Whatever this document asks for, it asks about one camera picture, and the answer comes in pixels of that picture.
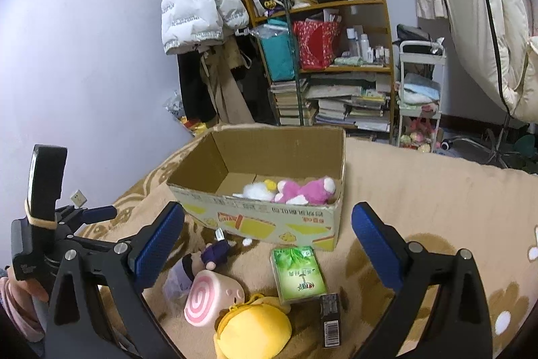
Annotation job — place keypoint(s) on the white plush toy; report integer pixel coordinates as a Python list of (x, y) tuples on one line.
[(256, 190)]

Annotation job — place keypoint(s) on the pile of small plush toys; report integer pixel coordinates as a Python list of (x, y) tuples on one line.
[(416, 136)]

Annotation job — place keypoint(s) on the beige hanging trousers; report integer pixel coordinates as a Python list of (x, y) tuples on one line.
[(222, 90)]

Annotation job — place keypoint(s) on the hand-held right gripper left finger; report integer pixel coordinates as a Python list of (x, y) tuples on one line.
[(162, 245)]

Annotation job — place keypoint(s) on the pink plush toy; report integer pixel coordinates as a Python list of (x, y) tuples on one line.
[(309, 190)]

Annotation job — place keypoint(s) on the white wall socket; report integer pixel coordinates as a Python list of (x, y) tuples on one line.
[(78, 197)]

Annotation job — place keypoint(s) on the black stand base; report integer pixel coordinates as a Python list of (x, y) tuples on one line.
[(491, 142)]

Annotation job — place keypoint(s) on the pink swirl roll plush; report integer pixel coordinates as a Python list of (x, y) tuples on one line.
[(210, 298)]

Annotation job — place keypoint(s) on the green tissue pack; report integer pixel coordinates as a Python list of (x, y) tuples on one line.
[(298, 275)]

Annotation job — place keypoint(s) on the brown cardboard box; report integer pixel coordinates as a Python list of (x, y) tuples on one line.
[(252, 220)]

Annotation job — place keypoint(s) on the red patterned gift bag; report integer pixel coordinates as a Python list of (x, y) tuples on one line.
[(315, 45)]

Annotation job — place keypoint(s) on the person's left hand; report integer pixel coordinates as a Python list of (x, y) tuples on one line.
[(37, 289)]

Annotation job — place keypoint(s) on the green metal pole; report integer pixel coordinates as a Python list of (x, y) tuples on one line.
[(294, 47)]

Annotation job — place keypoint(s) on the folded pastel cloths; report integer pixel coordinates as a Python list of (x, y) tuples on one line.
[(420, 90)]

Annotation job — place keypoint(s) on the purple dressed plush doll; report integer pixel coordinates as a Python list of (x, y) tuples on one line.
[(214, 254)]

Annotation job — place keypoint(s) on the green plant leaves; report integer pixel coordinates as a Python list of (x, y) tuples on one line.
[(525, 153)]

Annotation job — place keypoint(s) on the beige patterned blanket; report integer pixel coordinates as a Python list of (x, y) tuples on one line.
[(420, 195)]

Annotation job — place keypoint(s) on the wooden bookshelf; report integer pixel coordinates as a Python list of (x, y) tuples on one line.
[(389, 47)]

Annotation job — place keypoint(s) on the small black carton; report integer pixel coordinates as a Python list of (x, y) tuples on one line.
[(331, 321)]

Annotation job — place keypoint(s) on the black hanging clothes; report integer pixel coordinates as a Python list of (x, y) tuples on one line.
[(193, 90)]

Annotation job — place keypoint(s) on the teal shopping bag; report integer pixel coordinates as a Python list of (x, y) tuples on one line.
[(277, 56)]

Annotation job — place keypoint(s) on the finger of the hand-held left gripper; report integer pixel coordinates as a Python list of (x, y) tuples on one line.
[(101, 213)]

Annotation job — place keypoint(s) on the white trolley cart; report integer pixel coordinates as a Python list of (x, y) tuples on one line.
[(420, 47)]

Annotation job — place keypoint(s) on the group of cosmetic bottles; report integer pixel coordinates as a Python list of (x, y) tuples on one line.
[(370, 52)]

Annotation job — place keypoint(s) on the yellow plush toy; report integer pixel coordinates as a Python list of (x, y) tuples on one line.
[(254, 329)]

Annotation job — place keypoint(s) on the colourful plastic bag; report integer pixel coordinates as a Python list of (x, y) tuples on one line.
[(180, 111)]

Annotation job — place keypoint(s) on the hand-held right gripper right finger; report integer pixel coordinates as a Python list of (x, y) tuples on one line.
[(376, 249)]

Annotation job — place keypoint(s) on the stack of books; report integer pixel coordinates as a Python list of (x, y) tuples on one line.
[(336, 106)]

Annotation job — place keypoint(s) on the cream padded coat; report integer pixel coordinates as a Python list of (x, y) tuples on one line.
[(491, 5)]

